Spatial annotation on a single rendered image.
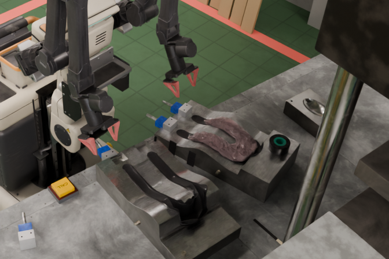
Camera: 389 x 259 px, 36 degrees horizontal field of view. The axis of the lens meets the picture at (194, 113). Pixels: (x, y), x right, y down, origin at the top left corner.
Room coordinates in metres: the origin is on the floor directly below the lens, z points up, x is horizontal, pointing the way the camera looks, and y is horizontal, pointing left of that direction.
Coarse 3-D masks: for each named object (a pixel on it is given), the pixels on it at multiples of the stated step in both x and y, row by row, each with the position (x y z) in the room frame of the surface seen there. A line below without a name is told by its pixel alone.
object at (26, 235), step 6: (24, 216) 1.23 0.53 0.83; (24, 222) 1.20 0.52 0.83; (24, 228) 1.17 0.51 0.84; (30, 228) 1.18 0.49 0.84; (18, 234) 1.14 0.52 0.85; (24, 234) 1.14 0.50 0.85; (30, 234) 1.14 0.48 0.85; (24, 240) 1.12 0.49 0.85; (30, 240) 1.13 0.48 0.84; (24, 246) 1.12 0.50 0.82; (30, 246) 1.13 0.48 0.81
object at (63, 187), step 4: (60, 180) 1.40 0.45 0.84; (64, 180) 1.40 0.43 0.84; (68, 180) 1.40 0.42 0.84; (52, 184) 1.38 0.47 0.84; (56, 184) 1.38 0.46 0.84; (60, 184) 1.38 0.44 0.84; (64, 184) 1.38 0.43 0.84; (68, 184) 1.38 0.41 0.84; (56, 188) 1.36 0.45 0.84; (60, 188) 1.36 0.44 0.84; (64, 188) 1.36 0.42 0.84; (68, 188) 1.37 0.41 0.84; (72, 188) 1.37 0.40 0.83; (56, 192) 1.35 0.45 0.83; (60, 192) 1.35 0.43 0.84; (64, 192) 1.35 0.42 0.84; (68, 192) 1.36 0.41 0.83; (60, 196) 1.34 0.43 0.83
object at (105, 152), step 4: (96, 140) 1.62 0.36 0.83; (100, 144) 1.61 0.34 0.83; (100, 148) 1.58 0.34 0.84; (104, 148) 1.58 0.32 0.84; (108, 148) 1.58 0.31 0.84; (100, 152) 1.56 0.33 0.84; (104, 152) 1.55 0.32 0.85; (108, 152) 1.55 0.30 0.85; (112, 152) 1.55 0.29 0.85; (100, 156) 1.55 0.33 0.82; (104, 156) 1.53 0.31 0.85; (108, 156) 1.53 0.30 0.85; (112, 156) 1.53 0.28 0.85; (116, 156) 1.54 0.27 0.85
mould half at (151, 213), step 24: (96, 168) 1.45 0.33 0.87; (120, 168) 1.44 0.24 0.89; (144, 168) 1.46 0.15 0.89; (120, 192) 1.34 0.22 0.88; (168, 192) 1.34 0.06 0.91; (216, 192) 1.36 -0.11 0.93; (144, 216) 1.24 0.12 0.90; (168, 216) 1.22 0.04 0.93; (216, 216) 1.30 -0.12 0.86; (168, 240) 1.18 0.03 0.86; (192, 240) 1.19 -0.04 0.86; (216, 240) 1.20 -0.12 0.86
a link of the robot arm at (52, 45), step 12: (48, 0) 1.55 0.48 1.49; (60, 0) 1.53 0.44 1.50; (48, 12) 1.55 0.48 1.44; (60, 12) 1.54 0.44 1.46; (48, 24) 1.55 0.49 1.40; (60, 24) 1.54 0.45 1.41; (48, 36) 1.55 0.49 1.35; (60, 36) 1.55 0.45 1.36; (48, 48) 1.55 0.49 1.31; (60, 48) 1.56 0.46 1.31; (36, 60) 1.56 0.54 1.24; (48, 60) 1.53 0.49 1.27; (48, 72) 1.53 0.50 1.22
